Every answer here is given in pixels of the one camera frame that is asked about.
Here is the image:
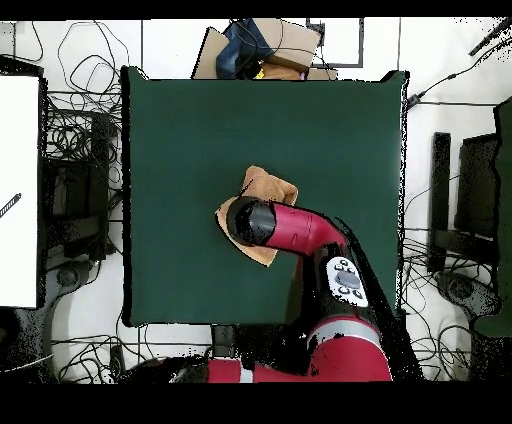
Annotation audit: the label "black stand base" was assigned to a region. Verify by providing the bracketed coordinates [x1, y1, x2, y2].
[435, 269, 503, 321]
[45, 259, 97, 297]

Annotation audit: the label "brown cardboard box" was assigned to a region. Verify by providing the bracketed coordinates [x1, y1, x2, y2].
[251, 17, 323, 73]

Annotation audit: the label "striped black strap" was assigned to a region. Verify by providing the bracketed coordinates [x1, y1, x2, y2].
[0, 192, 22, 219]

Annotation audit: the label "black equipment rack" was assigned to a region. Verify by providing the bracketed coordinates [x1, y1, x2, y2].
[41, 111, 117, 261]

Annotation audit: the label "black rod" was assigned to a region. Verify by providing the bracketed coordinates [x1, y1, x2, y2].
[468, 17, 512, 57]

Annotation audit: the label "dark green table cloth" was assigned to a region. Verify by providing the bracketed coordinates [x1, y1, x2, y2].
[120, 65, 410, 328]

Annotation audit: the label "black power adapter cable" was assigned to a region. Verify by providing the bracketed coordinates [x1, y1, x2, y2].
[405, 37, 512, 111]

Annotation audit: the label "blue jeans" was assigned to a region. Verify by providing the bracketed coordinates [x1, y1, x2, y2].
[215, 18, 275, 80]

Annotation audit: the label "tangle of black cables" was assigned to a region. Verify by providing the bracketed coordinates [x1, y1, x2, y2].
[45, 19, 133, 193]

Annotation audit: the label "flat brown cardboard sheet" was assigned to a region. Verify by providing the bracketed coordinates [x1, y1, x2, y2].
[191, 26, 231, 80]

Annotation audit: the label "orange terry towel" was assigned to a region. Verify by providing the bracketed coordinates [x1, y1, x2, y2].
[214, 164, 300, 268]

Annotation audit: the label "grey square floor frame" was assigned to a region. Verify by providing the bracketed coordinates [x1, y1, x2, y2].
[305, 17, 365, 68]

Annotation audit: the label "white panel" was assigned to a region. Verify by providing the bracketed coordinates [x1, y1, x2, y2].
[0, 74, 41, 309]

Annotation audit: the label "black chair frame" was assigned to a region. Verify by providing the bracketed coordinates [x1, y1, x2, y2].
[427, 131, 501, 273]

